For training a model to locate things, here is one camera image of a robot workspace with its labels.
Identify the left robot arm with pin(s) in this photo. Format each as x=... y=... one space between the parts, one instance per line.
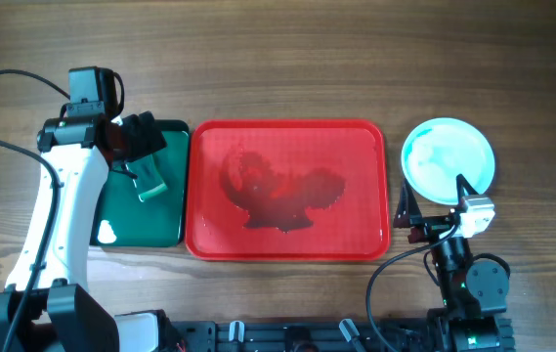
x=45 y=304

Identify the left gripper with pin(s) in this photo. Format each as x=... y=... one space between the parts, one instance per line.
x=143 y=145

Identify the white plate top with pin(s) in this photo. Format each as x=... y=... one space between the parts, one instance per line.
x=438 y=150

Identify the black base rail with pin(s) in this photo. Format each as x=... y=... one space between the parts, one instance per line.
x=307 y=335

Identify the red plastic tray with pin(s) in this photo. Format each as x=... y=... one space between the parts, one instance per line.
x=281 y=190

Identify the green scrub sponge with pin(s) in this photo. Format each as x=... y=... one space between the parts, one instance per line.
x=148 y=182

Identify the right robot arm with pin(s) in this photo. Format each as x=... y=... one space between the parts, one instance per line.
x=473 y=286

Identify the dark green tray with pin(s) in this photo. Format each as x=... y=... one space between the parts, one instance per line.
x=123 y=220

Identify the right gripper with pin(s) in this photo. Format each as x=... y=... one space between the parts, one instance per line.
x=408 y=215

